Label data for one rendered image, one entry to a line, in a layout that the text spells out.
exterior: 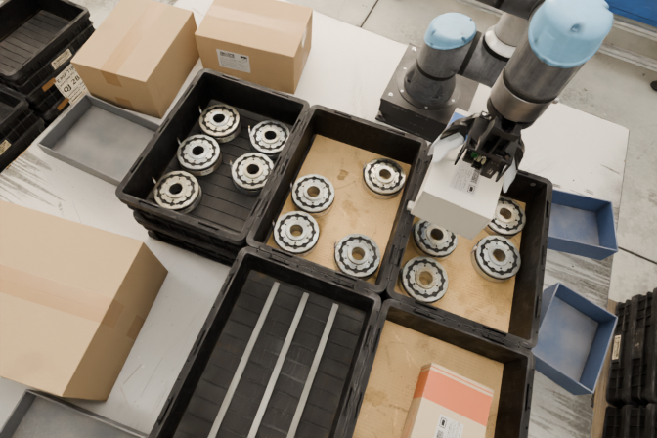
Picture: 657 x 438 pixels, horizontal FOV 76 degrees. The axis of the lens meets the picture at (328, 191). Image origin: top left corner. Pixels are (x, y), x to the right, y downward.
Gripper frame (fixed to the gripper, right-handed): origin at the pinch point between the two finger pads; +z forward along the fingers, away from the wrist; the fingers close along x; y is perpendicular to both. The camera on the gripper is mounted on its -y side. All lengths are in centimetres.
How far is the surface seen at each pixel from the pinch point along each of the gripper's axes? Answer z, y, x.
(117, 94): 34, -3, -94
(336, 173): 27.9, -4.0, -25.3
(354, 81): 41, -46, -37
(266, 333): 28, 38, -22
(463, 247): 27.7, 0.8, 9.8
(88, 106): 40, 2, -103
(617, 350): 92, -20, 86
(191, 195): 25, 19, -52
